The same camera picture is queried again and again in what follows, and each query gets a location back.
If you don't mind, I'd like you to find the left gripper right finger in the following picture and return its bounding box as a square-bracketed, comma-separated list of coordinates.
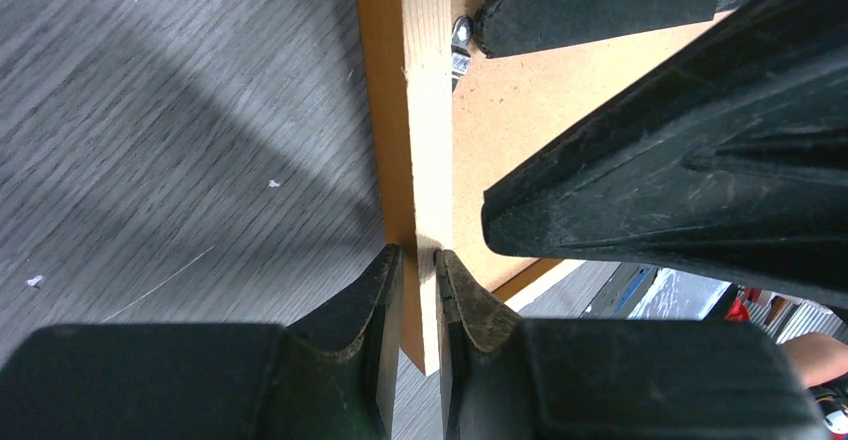
[434, 250, 828, 439]

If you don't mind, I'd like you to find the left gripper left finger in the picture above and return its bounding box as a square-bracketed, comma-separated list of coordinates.
[1, 245, 403, 439]

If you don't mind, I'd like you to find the brown cardboard backing board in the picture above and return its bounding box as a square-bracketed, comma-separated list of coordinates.
[452, 0, 719, 290]

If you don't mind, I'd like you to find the orange wooden picture frame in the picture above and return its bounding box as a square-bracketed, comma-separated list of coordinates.
[357, 0, 578, 375]

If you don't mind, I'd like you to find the silver frame retaining clip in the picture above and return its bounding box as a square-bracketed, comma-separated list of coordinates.
[451, 16, 473, 91]

